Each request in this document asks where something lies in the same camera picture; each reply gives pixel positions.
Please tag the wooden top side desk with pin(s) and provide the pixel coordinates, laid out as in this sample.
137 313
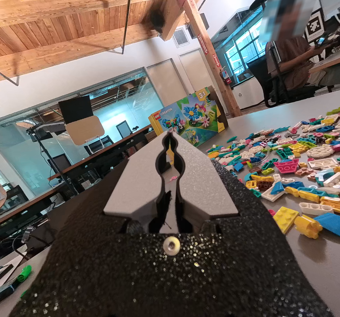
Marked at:
106 149

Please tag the small pink brick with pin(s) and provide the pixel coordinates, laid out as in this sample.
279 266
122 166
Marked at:
172 179

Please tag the rounded plywood board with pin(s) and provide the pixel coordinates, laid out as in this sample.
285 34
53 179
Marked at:
85 129

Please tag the black desktop monitor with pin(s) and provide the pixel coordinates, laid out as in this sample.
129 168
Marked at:
75 108

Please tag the black box speaker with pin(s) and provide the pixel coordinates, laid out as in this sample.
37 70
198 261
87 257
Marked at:
203 23

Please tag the black round ceiling speaker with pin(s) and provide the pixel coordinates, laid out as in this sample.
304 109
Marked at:
156 20

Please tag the wooden support post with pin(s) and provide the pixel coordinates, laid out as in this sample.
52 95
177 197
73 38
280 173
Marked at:
212 56

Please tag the red fire extinguisher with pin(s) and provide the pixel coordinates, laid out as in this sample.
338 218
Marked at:
225 75

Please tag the pile of colourful toy bricks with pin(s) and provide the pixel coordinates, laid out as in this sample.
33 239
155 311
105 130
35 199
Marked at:
292 157

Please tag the green marker pen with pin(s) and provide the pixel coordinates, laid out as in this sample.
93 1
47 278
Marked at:
24 273

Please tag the yellow toy brick set box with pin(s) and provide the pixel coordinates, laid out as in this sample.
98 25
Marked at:
191 117

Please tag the wooden work table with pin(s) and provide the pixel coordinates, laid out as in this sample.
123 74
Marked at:
326 63

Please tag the white wall vent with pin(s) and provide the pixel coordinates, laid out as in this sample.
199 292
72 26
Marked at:
181 37

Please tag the black office chair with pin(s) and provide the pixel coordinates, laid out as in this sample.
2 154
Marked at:
263 80

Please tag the white recycling bin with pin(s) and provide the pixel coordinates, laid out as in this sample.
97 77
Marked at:
247 93

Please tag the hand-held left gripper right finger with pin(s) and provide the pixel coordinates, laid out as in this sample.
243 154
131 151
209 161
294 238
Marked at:
207 186

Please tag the black camera tripod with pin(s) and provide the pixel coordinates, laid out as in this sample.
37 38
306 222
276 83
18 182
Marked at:
45 131

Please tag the black white tag board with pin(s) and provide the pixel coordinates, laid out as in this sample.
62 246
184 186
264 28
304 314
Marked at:
315 26

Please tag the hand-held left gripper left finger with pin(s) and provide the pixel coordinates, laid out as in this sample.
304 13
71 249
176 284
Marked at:
132 186

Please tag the pale door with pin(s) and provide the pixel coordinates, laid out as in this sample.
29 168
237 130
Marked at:
194 67
166 80

